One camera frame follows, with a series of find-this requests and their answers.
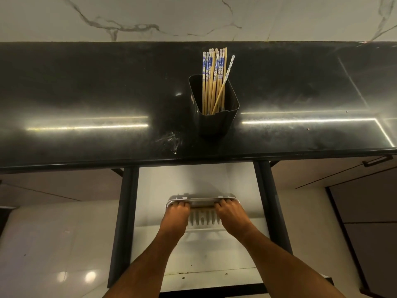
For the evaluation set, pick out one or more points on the white plastic slotted tray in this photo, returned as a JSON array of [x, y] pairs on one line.
[[201, 217]]

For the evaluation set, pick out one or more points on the person's right fingers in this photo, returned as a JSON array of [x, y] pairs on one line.
[[225, 204]]

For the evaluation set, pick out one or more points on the dark brown cabinet door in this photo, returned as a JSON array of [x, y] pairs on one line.
[[369, 232]]

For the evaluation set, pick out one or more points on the beige cabinet front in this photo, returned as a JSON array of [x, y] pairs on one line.
[[59, 186], [322, 172]]

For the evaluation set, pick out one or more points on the bundle of patterned wooden chopsticks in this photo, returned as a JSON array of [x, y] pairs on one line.
[[212, 80]]

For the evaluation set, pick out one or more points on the black plastic chopstick holder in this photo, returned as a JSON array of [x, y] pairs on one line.
[[217, 121]]

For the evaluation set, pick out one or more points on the person's right hand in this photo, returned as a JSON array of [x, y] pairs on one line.
[[232, 218]]

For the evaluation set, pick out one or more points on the dark framed open drawer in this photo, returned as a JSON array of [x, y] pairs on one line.
[[198, 179]]

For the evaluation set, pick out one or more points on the person's left forearm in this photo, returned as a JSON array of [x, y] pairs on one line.
[[145, 270]]

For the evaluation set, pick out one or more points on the person's right forearm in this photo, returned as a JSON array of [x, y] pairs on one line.
[[288, 270]]

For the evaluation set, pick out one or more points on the person's left hand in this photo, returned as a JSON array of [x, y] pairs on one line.
[[174, 220]]

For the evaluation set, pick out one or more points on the person's left fingers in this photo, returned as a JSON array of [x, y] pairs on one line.
[[178, 205]]

